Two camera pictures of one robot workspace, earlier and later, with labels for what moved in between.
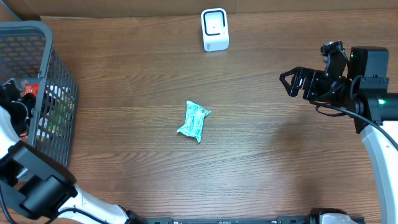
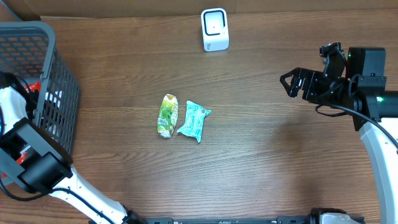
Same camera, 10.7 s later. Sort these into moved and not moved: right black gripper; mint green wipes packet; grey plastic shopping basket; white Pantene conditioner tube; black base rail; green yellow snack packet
Moved: green yellow snack packet; white Pantene conditioner tube
Not moved: mint green wipes packet; black base rail; right black gripper; grey plastic shopping basket
